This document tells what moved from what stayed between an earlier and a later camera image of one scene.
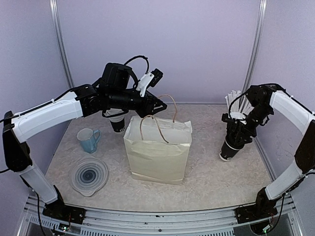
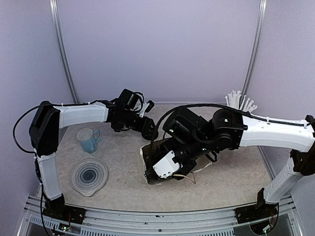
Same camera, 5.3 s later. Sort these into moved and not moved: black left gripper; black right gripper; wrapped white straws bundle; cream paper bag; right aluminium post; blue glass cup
Moved: cream paper bag; black left gripper; black right gripper
Not moved: wrapped white straws bundle; right aluminium post; blue glass cup
